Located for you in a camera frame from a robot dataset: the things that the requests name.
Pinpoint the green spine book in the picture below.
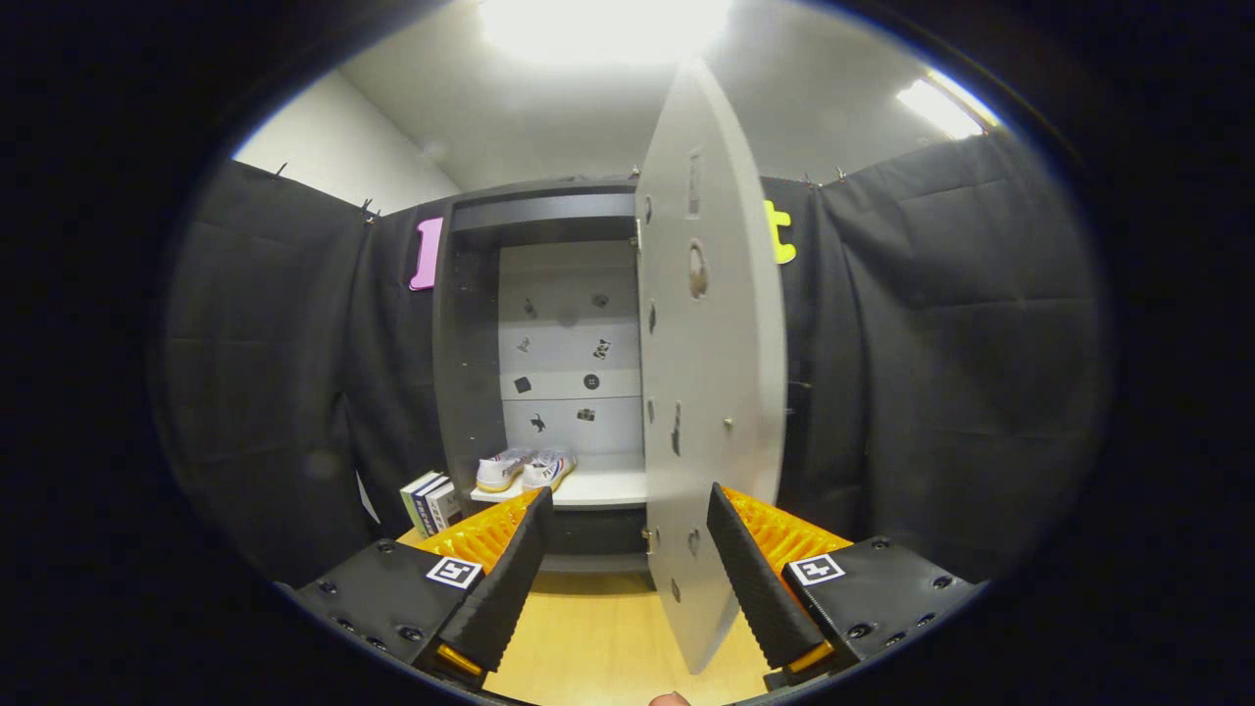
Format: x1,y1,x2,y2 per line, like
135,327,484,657
400,471,442,537

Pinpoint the narrow ceiling light strip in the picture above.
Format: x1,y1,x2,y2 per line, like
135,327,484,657
895,69,1001,141

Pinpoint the large ceiling light panel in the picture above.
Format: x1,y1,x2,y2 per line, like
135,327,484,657
478,0,734,68

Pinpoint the grey shoe cabinet door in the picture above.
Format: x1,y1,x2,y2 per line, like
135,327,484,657
635,57,788,676

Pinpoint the white canvas shoe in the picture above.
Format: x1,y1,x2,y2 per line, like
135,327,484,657
522,449,577,493
476,448,535,493

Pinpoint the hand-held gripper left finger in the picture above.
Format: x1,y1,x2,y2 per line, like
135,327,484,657
284,487,555,687

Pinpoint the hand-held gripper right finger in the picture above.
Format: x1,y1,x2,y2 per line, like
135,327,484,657
706,482,984,690

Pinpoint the black backdrop cloth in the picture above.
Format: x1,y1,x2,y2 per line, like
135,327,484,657
147,127,1114,589

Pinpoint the dark grey shoe cabinet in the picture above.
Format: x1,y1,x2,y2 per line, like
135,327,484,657
431,176,653,589

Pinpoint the blue spine book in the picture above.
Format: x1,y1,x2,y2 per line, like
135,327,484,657
412,475,452,537

